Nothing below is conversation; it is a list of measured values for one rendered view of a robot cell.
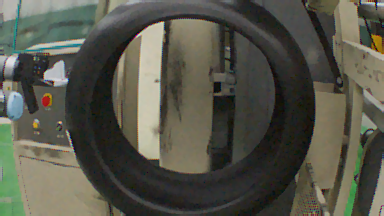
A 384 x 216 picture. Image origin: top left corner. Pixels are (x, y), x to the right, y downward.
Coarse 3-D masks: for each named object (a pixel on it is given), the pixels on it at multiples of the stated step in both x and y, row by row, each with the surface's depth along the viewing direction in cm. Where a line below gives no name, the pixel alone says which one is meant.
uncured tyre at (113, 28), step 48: (144, 0) 113; (192, 0) 111; (240, 0) 113; (96, 48) 113; (288, 48) 113; (96, 96) 143; (288, 96) 113; (96, 144) 119; (288, 144) 115; (144, 192) 143; (192, 192) 146; (240, 192) 143
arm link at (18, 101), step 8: (0, 96) 113; (8, 96) 116; (16, 96) 117; (0, 104) 113; (8, 104) 115; (16, 104) 117; (0, 112) 114; (8, 112) 115; (16, 112) 117; (16, 120) 119
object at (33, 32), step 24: (24, 0) 177; (48, 0) 177; (72, 0) 177; (96, 0) 176; (120, 0) 176; (24, 24) 179; (48, 24) 179; (72, 24) 179; (24, 48) 181; (48, 48) 180
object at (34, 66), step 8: (24, 56) 124; (32, 56) 123; (40, 56) 122; (48, 56) 127; (16, 64) 124; (24, 64) 125; (32, 64) 123; (40, 64) 124; (48, 64) 129; (16, 72) 124; (24, 72) 125; (32, 72) 124; (40, 72) 124; (16, 80) 125; (32, 80) 124
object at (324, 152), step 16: (320, 96) 144; (336, 96) 143; (320, 112) 144; (336, 112) 144; (320, 128) 145; (336, 128) 145; (320, 144) 146; (336, 144) 146; (304, 160) 147; (320, 160) 147; (336, 160) 147; (304, 176) 148; (320, 176) 148
